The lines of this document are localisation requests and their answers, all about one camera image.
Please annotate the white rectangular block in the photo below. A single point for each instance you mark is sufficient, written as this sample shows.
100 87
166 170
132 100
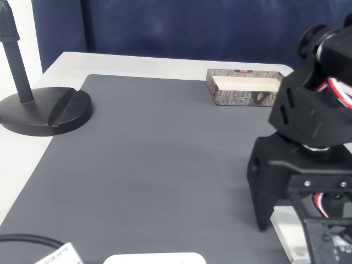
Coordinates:
288 233

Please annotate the patterned open cardboard box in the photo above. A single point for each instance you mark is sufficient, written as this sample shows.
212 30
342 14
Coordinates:
233 97

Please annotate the black round-base stand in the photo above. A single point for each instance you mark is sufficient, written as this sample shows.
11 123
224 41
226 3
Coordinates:
41 115

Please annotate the white printed label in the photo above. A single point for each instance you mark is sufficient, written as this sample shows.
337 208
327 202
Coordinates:
63 255

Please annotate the dark blue curtain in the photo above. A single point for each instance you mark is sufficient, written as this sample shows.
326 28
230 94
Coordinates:
192 27

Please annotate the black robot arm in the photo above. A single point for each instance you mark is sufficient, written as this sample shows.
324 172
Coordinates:
310 115

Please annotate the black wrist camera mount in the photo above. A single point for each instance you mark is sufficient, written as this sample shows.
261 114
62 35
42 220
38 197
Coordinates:
316 242

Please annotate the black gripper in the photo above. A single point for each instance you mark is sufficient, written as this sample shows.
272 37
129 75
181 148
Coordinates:
268 176

